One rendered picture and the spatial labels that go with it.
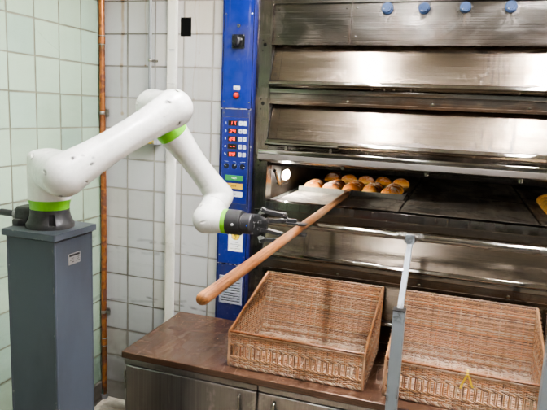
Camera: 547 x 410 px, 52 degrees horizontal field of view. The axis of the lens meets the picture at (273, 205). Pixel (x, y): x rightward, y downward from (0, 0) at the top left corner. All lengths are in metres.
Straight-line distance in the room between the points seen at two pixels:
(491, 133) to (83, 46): 1.89
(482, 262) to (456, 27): 0.98
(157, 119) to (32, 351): 0.84
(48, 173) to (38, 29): 1.09
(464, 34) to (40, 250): 1.79
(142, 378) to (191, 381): 0.23
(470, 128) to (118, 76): 1.68
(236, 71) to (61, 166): 1.16
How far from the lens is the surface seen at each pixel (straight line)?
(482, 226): 2.48
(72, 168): 1.69
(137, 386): 2.53
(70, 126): 2.81
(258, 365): 2.29
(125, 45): 2.93
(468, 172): 2.30
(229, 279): 1.35
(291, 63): 2.57
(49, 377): 1.99
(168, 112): 1.79
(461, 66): 2.46
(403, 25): 2.50
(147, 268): 2.97
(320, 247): 2.57
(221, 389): 2.34
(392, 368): 2.04
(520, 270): 2.53
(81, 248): 1.93
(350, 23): 2.54
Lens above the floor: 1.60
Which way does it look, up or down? 10 degrees down
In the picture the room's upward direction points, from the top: 3 degrees clockwise
